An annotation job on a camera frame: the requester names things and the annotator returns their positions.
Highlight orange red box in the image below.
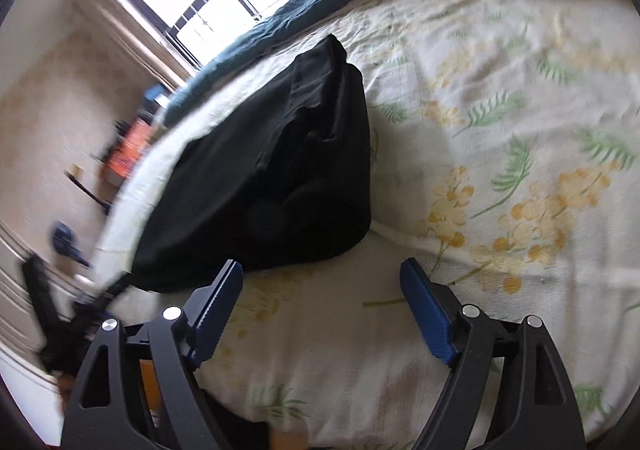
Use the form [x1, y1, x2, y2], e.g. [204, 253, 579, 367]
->
[101, 118, 151, 188]

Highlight blue box by window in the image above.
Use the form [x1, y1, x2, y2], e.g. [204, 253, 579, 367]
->
[142, 84, 171, 114]

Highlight dark teal blanket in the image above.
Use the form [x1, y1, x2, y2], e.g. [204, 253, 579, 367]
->
[163, 0, 355, 128]

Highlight floral white bed sheet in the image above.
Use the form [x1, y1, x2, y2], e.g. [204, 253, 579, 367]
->
[93, 0, 639, 449]

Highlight black pants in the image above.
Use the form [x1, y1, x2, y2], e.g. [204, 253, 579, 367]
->
[131, 36, 371, 293]

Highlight black tripod pole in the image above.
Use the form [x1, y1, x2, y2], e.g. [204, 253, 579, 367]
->
[64, 170, 111, 216]

